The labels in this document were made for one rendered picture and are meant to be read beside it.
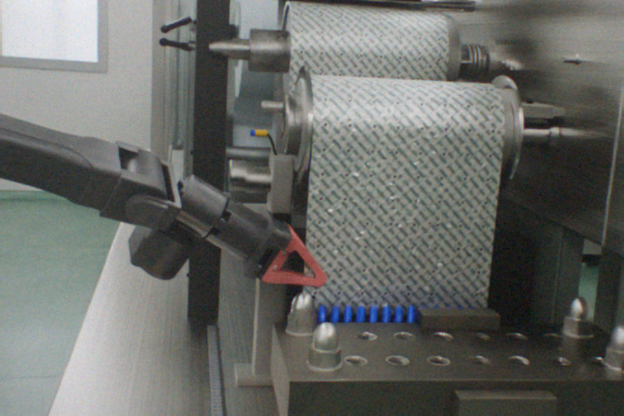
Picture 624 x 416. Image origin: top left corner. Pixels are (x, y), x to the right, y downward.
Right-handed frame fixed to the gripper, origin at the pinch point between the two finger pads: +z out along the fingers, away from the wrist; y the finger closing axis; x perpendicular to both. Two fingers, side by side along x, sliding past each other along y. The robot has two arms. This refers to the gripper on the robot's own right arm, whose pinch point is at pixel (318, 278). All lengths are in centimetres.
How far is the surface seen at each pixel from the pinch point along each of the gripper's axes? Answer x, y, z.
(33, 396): -127, -199, -5
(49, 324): -130, -273, -12
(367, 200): 11.2, 0.2, -0.4
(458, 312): 6.0, 5.4, 15.1
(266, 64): 18.7, -28.5, -16.4
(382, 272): 4.7, 0.3, 6.3
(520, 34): 42.0, -19.8, 11.2
